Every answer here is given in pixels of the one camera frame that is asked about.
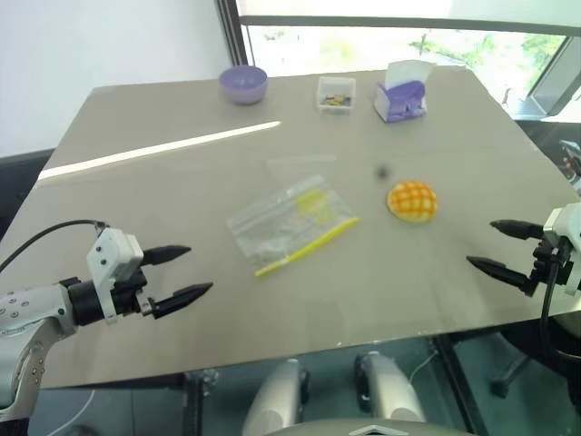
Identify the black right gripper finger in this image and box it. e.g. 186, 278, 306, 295
489, 219, 546, 241
466, 255, 531, 292

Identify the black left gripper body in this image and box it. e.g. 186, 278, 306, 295
111, 267, 155, 320

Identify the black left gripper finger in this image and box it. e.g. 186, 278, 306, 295
143, 245, 192, 267
152, 282, 214, 321

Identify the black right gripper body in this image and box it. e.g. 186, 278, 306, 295
526, 236, 572, 298

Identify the yellow bun toy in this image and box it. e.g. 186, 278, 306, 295
386, 180, 439, 224

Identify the clear yellow-zip plastic bag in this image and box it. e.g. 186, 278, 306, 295
226, 175, 362, 279

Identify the black office chair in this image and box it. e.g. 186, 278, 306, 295
489, 312, 581, 401

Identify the black table leg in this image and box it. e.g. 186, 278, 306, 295
431, 334, 483, 436
182, 370, 219, 436

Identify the silver left robot leg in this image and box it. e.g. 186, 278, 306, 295
241, 358, 310, 436

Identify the silver robot leg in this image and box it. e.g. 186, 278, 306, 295
353, 350, 428, 426
241, 358, 310, 436

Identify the silver right robot leg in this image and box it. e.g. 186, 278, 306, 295
353, 350, 428, 426

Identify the purple tissue box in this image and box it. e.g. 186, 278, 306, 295
374, 79, 429, 124

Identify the purple bowl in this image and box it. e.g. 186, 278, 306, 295
219, 64, 269, 106

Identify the white tissue sheet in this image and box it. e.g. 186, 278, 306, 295
385, 59, 438, 88

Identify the grey robot torso front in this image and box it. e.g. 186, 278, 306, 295
281, 420, 473, 436

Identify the clear box of coloured pieces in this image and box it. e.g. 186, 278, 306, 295
316, 75, 357, 115

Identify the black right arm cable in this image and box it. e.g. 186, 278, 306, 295
539, 240, 581, 364

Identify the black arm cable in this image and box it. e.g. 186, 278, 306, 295
0, 220, 108, 274
539, 240, 581, 364

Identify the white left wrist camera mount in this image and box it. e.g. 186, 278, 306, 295
85, 228, 145, 326

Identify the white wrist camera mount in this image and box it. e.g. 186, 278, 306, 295
543, 203, 581, 299
85, 228, 145, 326

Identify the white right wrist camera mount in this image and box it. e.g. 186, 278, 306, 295
543, 203, 581, 299

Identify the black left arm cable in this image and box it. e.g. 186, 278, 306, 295
0, 220, 108, 274

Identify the white floor cable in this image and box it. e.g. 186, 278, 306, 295
407, 350, 438, 383

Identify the dark window frame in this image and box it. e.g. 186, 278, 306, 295
216, 0, 581, 120

